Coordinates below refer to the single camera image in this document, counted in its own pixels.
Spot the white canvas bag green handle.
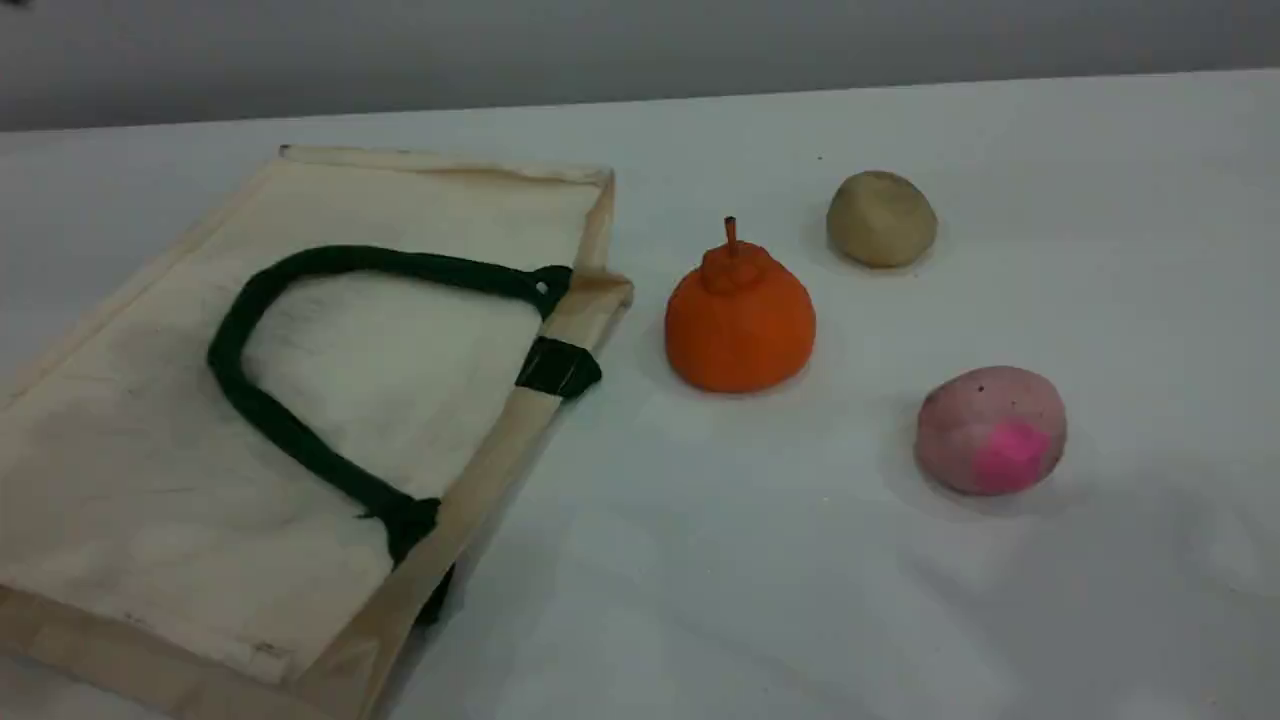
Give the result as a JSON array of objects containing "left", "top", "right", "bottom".
[{"left": 0, "top": 145, "right": 635, "bottom": 720}]

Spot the orange toy tangerine with stem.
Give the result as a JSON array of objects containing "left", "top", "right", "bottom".
[{"left": 663, "top": 215, "right": 819, "bottom": 396}]

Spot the beige round toy bun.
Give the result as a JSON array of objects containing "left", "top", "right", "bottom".
[{"left": 825, "top": 169, "right": 940, "bottom": 270}]

